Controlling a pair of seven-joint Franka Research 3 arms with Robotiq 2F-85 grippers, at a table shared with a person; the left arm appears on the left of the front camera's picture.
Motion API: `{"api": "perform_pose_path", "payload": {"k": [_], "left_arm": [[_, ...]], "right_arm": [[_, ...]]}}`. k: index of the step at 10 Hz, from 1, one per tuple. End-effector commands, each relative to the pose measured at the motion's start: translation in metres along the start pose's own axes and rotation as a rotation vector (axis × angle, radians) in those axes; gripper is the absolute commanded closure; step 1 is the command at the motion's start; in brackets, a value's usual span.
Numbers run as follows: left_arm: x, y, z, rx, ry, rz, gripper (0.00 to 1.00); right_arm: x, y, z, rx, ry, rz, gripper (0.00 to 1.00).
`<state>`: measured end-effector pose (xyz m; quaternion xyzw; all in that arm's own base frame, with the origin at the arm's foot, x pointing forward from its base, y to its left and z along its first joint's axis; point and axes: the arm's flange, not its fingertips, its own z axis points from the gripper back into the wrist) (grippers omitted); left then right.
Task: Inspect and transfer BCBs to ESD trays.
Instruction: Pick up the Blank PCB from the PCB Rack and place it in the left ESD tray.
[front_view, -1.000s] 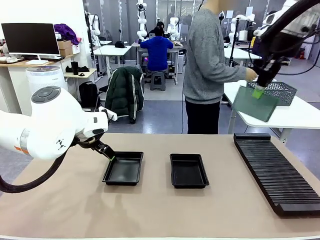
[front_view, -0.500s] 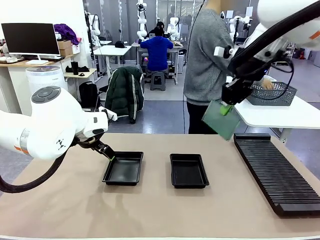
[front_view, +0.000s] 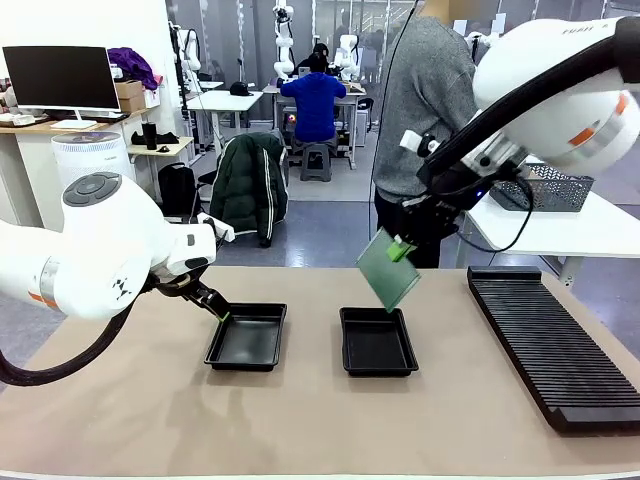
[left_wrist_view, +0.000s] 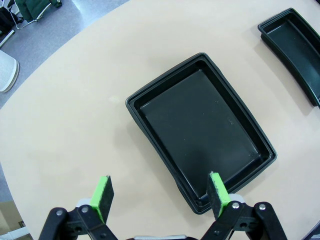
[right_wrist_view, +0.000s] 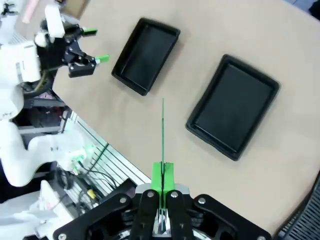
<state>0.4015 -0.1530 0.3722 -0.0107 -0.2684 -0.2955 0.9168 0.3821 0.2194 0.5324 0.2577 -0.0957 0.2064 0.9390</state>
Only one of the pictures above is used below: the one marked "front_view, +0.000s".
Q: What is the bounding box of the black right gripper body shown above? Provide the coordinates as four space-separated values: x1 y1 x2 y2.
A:
401 192 466 250

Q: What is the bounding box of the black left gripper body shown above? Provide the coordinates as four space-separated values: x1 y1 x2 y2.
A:
148 263 217 307

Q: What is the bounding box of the green glass plate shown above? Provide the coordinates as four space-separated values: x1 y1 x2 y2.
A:
355 227 423 314

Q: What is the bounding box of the black ESD tray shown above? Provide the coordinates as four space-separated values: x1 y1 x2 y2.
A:
203 302 289 373
339 306 420 378

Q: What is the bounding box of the black office chair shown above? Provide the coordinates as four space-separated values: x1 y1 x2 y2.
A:
188 134 291 241

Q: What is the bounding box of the black backpack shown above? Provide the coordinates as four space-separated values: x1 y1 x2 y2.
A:
157 162 201 219

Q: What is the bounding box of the dark green puffer jacket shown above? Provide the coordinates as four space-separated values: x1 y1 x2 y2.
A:
208 132 290 249

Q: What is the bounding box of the person in grey sweater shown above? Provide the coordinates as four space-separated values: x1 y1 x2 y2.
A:
372 0 481 269

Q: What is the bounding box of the grey plastic stool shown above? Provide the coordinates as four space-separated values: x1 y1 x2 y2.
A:
299 143 334 182

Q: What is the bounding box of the grey plastic basket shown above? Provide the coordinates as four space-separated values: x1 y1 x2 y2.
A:
488 162 596 214

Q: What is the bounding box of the white side table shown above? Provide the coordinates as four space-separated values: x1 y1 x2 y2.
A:
462 154 640 289

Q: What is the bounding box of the background workbench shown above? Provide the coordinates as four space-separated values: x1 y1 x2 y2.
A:
262 82 371 169

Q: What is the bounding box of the small wooden desk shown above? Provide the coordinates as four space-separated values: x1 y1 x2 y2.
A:
127 135 195 201

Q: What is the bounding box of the person in blue hoodie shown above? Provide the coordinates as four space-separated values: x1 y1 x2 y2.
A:
279 69 348 146

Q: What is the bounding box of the black slotted board rack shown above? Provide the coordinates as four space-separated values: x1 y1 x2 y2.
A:
466 265 640 435

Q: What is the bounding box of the white background desk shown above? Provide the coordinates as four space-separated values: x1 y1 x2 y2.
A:
185 89 265 151

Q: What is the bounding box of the person in black top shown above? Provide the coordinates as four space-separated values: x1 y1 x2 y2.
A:
297 42 332 75

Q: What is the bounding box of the white cabinet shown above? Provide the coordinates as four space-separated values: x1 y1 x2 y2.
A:
0 130 57 232

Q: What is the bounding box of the brown cardboard box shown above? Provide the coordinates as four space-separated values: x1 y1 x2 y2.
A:
113 79 147 114

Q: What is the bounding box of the wooden counter top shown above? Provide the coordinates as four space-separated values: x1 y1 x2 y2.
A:
0 107 151 135

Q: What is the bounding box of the purple cloth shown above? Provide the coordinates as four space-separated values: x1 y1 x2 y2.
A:
107 47 160 91

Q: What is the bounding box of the black computer monitor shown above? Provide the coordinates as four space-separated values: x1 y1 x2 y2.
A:
2 45 122 130

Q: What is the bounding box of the black hanging cable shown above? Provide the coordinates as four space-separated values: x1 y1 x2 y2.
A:
368 0 419 269

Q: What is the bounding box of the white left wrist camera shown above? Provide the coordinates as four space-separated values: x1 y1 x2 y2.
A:
196 212 235 244

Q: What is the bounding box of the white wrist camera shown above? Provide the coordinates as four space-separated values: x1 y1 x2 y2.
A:
196 212 235 244
398 129 442 159

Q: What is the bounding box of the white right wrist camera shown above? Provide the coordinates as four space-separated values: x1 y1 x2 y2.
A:
398 129 442 159

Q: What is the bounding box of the thin black camera cable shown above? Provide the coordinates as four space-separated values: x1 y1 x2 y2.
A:
452 172 535 253

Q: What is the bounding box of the right arm black cable sleeve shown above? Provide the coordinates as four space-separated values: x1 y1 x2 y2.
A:
423 17 640 174

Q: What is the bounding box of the arm black cable sleeve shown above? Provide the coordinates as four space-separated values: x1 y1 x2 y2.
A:
0 279 151 387
423 17 640 174

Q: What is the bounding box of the left arm black cable sleeve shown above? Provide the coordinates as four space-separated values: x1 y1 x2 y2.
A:
0 279 151 387

